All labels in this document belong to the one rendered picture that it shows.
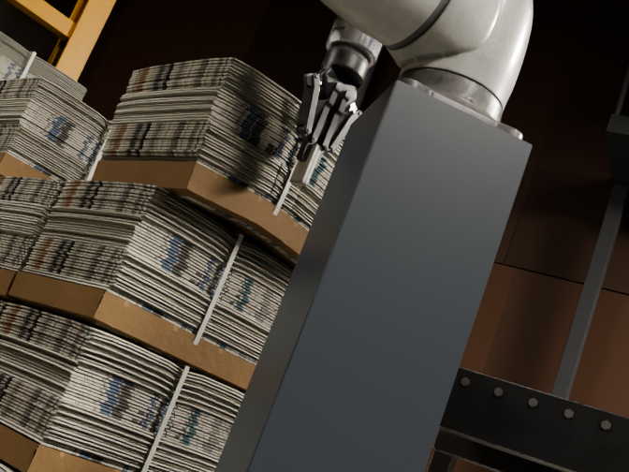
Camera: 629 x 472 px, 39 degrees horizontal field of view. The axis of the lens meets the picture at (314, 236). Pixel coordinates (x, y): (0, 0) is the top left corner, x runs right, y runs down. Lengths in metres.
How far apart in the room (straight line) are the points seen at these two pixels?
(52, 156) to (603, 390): 3.58
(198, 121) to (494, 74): 0.46
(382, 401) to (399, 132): 0.33
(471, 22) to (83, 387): 0.75
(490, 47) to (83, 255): 0.69
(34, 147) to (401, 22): 0.95
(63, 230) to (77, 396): 0.32
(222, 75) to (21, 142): 0.61
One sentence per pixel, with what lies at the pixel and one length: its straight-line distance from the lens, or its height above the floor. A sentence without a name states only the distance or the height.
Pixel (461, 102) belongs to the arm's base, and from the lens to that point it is 1.18.
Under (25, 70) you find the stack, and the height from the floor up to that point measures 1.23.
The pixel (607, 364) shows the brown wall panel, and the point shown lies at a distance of 4.95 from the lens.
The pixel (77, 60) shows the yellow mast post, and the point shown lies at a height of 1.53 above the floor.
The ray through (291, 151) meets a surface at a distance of 1.48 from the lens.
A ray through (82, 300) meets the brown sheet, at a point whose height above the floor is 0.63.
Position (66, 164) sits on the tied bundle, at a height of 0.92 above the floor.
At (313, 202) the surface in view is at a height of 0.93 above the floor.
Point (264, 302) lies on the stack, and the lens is 1.52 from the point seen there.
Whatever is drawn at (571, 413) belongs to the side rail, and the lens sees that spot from 1.67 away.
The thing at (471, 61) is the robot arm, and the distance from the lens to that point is 1.22.
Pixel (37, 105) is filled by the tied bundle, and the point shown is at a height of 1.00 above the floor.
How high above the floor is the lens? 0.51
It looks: 14 degrees up
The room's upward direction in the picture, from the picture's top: 21 degrees clockwise
